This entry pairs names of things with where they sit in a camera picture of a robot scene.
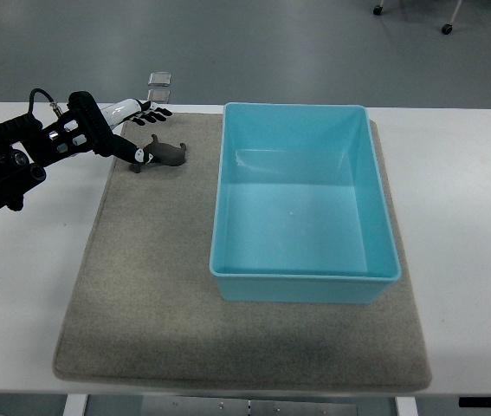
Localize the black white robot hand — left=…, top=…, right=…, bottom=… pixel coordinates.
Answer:
left=101, top=99, right=172, bottom=165

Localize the brown toy hippo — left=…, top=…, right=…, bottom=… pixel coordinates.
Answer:
left=129, top=134, right=187, bottom=173

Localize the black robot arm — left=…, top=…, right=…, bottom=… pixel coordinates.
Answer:
left=0, top=91, right=115, bottom=211

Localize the blue plastic box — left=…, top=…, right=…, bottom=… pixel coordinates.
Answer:
left=210, top=102, right=403, bottom=304

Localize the lower floor socket plate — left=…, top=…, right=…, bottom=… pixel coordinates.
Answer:
left=147, top=88, right=171, bottom=103

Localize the floor socket plate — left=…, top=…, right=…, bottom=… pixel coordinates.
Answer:
left=147, top=88, right=171, bottom=103
left=147, top=71, right=171, bottom=86

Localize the upper floor socket plate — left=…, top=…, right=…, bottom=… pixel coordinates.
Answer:
left=147, top=71, right=171, bottom=86

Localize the grey felt mat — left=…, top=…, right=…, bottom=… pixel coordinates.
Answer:
left=53, top=114, right=431, bottom=393

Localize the left chair caster wheel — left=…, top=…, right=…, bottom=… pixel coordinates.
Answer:
left=372, top=5, right=383, bottom=16

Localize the chair caster wheel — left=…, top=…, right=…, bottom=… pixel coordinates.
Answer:
left=372, top=5, right=383, bottom=16
left=441, top=23, right=453, bottom=35

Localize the right chair caster wheel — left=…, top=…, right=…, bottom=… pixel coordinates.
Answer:
left=441, top=23, right=453, bottom=35

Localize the metal table frame crossbar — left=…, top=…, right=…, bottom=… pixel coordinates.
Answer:
left=140, top=396, right=359, bottom=416

